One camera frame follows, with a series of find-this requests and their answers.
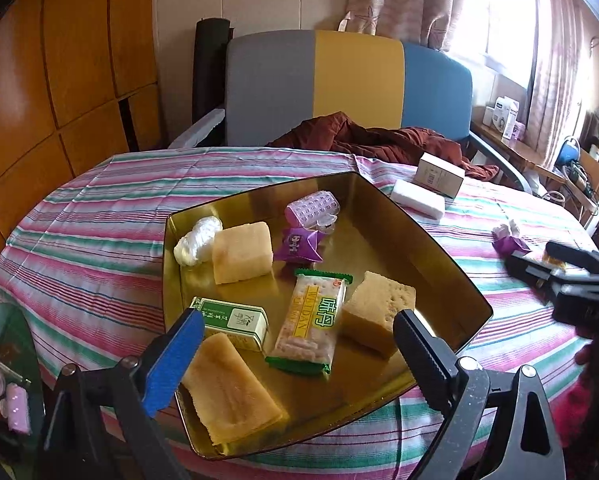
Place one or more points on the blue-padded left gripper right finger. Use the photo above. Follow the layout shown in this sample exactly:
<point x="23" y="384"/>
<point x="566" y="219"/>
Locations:
<point x="448" y="383"/>

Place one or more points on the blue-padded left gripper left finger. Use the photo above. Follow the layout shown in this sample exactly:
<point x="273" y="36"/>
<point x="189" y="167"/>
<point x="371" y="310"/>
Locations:
<point x="163" y="364"/>

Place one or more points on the tan sponge block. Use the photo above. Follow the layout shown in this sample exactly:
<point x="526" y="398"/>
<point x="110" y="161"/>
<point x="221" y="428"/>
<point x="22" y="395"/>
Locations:
<point x="242" y="252"/>
<point x="367" y="316"/>

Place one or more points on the green yellow cracker packet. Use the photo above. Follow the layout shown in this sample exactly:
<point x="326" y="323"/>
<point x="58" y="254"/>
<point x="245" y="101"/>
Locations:
<point x="307" y="339"/>

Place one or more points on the person's right hand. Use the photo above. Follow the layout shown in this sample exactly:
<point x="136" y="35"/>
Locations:
<point x="587" y="394"/>

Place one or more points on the flat tan sponge front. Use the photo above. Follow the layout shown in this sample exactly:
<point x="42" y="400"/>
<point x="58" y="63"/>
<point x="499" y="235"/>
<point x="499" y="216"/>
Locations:
<point x="230" y="401"/>

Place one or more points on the green white small box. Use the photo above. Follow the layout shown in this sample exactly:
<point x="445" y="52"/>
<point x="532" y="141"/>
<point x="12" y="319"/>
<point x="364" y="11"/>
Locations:
<point x="245" y="326"/>

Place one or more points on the purple candy wrapper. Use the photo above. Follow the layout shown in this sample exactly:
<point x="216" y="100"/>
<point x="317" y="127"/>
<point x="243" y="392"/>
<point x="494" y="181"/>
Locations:
<point x="506" y="240"/>
<point x="299" y="245"/>

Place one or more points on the white plastic wrapped ball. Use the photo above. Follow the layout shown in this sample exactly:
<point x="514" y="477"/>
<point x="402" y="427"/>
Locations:
<point x="196" y="246"/>

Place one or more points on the striped pink green tablecloth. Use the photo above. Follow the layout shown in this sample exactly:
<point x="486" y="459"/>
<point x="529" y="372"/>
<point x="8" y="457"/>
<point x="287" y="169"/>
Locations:
<point x="85" y="265"/>

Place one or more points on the gold metal tray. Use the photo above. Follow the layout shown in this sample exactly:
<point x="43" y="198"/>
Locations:
<point x="372" y="234"/>

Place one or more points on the wooden desk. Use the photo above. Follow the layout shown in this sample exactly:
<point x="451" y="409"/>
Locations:
<point x="522" y="156"/>

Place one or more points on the pink item on side table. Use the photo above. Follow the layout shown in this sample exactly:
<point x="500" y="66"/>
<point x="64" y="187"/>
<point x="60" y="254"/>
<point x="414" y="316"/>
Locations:
<point x="14" y="409"/>

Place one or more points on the glass side table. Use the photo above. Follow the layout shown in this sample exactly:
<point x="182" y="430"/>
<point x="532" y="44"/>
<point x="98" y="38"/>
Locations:
<point x="19" y="365"/>

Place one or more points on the white foam block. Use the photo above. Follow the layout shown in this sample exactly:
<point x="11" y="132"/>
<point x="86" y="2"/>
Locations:
<point x="410" y="195"/>

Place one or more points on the cream cardboard box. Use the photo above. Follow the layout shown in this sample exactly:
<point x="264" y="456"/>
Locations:
<point x="439" y="176"/>

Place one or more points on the white box on desk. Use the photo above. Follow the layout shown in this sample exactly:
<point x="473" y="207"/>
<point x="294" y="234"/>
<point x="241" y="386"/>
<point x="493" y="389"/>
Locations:
<point x="504" y="116"/>

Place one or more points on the dark red cloth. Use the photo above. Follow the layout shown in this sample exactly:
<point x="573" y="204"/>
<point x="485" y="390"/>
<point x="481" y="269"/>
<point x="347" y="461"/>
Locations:
<point x="338" y="133"/>

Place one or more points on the grey yellow blue chair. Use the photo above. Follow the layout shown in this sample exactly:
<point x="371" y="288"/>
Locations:
<point x="270" y="82"/>

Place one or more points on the wooden wardrobe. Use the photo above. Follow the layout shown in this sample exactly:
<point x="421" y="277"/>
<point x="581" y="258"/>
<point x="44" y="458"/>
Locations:
<point x="78" y="84"/>

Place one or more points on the patterned curtain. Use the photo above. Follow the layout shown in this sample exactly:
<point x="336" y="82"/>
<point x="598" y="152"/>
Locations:
<point x="535" y="43"/>

